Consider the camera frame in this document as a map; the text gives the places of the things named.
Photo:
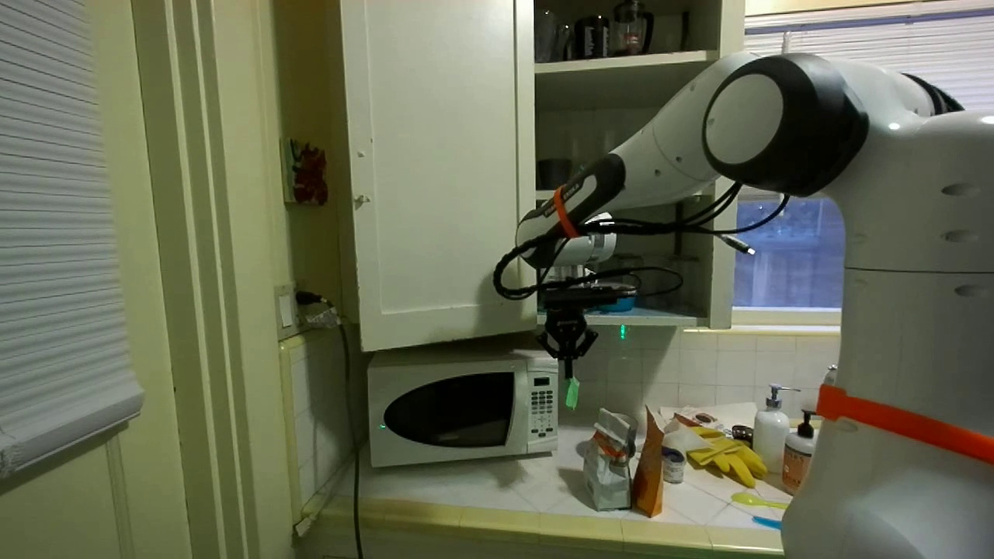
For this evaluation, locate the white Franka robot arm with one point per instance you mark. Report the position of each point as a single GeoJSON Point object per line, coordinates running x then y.
{"type": "Point", "coordinates": [910, 311]}

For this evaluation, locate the white window blind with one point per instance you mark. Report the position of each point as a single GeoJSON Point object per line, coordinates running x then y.
{"type": "Point", "coordinates": [63, 205]}
{"type": "Point", "coordinates": [809, 35]}

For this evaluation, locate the white soap bottle grey pump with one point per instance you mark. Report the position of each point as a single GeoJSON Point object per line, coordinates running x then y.
{"type": "Point", "coordinates": [772, 431]}

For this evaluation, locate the red wall decoration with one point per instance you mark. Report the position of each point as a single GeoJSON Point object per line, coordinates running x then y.
{"type": "Point", "coordinates": [308, 175]}

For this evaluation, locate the white wall cabinet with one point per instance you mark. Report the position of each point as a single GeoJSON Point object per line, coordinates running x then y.
{"type": "Point", "coordinates": [622, 63]}

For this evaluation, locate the small blue container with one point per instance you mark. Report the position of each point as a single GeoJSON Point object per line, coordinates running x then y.
{"type": "Point", "coordinates": [622, 305]}

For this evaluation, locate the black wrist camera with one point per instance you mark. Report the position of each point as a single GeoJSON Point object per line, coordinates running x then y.
{"type": "Point", "coordinates": [579, 295]}

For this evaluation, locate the small blue white can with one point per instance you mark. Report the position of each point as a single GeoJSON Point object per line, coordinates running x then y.
{"type": "Point", "coordinates": [676, 467]}

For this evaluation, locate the soap bottle black pump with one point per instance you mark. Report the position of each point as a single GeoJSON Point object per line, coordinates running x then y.
{"type": "Point", "coordinates": [797, 461]}

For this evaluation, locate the dark glass jar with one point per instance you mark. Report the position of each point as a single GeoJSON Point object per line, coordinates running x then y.
{"type": "Point", "coordinates": [595, 35]}
{"type": "Point", "coordinates": [629, 32]}

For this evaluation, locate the small green object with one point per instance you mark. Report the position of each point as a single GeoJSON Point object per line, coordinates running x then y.
{"type": "Point", "coordinates": [573, 397]}

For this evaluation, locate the closed white cabinet door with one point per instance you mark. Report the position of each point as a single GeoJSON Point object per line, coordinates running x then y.
{"type": "Point", "coordinates": [436, 165]}

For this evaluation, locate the glass window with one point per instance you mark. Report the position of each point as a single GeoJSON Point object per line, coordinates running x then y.
{"type": "Point", "coordinates": [797, 259]}

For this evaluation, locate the silver foil bag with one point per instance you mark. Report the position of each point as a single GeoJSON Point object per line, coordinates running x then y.
{"type": "Point", "coordinates": [608, 461]}

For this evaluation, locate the blue plastic spoon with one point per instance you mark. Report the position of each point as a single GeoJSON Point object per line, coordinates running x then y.
{"type": "Point", "coordinates": [768, 524]}

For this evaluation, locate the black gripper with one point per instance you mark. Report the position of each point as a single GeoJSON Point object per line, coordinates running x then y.
{"type": "Point", "coordinates": [569, 334]}

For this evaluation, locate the orange pouch bag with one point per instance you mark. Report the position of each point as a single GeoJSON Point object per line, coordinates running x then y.
{"type": "Point", "coordinates": [649, 467]}

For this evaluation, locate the white microwave oven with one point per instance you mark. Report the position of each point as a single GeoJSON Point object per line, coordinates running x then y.
{"type": "Point", "coordinates": [453, 407]}

